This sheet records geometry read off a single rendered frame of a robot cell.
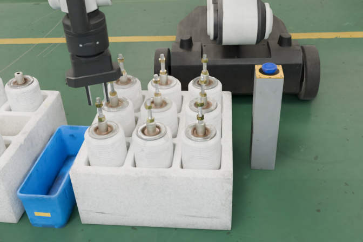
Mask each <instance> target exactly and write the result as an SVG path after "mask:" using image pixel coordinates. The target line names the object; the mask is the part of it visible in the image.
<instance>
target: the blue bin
mask: <svg viewBox="0 0 363 242"><path fill-rule="evenodd" d="M88 128H89V126H77V125H61V126H59V127H58V128H57V130H56V131H55V132H54V134H53V136H52V137H51V139H50V140H49V142H48V143H47V145H46V147H45V148H44V150H43V152H42V153H41V155H40V156H39V158H38V159H37V161H36V162H35V164H34V166H33V167H32V169H31V170H30V172H29V174H28V175H27V177H26V178H25V180H24V181H23V183H22V184H21V186H20V188H19V189H18V191H17V196H18V198H19V199H20V200H21V201H22V203H23V206H24V208H25V210H26V213H27V215H28V217H29V220H30V222H31V225H32V226H35V227H50V228H64V227H65V226H66V224H67V222H68V220H69V218H70V216H71V213H72V211H73V209H74V206H75V204H76V198H75V194H74V191H73V187H72V182H71V178H70V174H69V172H70V170H71V168H72V166H73V164H74V161H75V159H76V157H77V155H78V153H79V150H80V148H81V147H82V145H83V142H84V140H85V138H84V135H85V132H86V130H87V129H88Z"/></svg>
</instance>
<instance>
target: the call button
mask: <svg viewBox="0 0 363 242"><path fill-rule="evenodd" d="M261 68H262V70H263V71H264V72H265V73H274V72H275V71H276V70H277V65H275V64H274V63H265V64H263V65H262V67H261Z"/></svg>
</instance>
